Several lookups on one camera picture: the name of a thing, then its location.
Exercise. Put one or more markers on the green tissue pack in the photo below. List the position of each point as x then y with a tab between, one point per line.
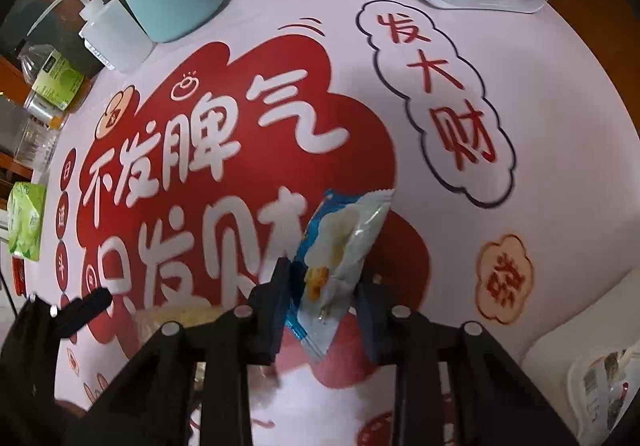
27	221

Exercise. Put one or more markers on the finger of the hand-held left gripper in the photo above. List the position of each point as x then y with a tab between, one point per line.
85	308

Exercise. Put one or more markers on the white plastic tray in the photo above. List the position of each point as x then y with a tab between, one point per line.
550	366

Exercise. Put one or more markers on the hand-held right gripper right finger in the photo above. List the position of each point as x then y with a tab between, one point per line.
375	326

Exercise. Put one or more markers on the clear packet of pale pastry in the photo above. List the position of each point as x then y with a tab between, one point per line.
170	315

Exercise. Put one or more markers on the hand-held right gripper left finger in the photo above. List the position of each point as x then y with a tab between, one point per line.
272	316

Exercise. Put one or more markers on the ribbed drinking glass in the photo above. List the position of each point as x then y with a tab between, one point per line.
35	146

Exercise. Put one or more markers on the red and white nut packet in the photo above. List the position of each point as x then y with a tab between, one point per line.
597	386

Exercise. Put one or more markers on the clear plastic wash bottle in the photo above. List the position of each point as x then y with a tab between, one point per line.
115	36

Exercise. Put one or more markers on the glass bottle with green label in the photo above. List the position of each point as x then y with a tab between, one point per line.
55	81

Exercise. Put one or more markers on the small metal tin can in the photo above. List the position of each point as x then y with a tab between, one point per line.
45	113

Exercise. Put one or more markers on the blue and white snack packet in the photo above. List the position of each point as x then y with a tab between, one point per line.
345	246

